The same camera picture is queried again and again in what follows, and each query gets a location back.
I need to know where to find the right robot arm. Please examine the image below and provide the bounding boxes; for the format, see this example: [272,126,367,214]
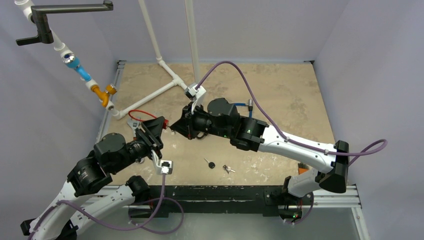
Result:
[170,98,349,204]

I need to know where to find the aluminium rail frame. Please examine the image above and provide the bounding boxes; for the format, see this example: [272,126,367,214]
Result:
[80,63,362,240]

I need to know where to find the red cable lock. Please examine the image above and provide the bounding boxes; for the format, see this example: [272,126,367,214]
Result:
[128,109,169,130]

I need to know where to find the blue cable lock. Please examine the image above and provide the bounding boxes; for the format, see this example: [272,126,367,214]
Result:
[233,99,253,118]

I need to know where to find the black head key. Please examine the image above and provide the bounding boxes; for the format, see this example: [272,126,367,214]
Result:
[204,158,216,169]

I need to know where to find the silver key bunch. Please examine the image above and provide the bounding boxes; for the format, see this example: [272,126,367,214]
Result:
[222,165,236,174]

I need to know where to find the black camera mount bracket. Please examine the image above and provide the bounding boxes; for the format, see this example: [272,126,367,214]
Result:
[15,0,114,47]

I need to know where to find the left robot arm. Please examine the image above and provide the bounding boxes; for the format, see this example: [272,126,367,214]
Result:
[20,116,171,240]

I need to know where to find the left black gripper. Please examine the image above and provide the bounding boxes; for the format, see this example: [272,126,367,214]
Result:
[111,116,165,173]

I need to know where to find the blue pipe valve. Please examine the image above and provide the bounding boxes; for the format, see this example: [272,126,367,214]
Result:
[62,53,92,82]

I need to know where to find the white PVC pipe frame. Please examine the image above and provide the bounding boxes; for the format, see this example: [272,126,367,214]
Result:
[14,0,205,121]

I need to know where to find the orange pipe valve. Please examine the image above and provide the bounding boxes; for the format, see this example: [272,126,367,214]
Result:
[90,84,117,108]

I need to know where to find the red handled wrench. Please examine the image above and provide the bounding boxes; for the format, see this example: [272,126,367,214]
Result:
[127,117,141,140]

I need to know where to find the orange brush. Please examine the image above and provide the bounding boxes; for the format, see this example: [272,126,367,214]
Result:
[297,163,310,175]

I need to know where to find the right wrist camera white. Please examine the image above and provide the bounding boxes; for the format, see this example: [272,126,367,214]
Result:
[184,83,207,115]

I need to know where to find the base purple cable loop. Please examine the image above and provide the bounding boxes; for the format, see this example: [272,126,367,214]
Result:
[128,197,185,233]

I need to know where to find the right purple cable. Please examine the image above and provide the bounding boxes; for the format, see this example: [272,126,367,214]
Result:
[195,60,388,167]

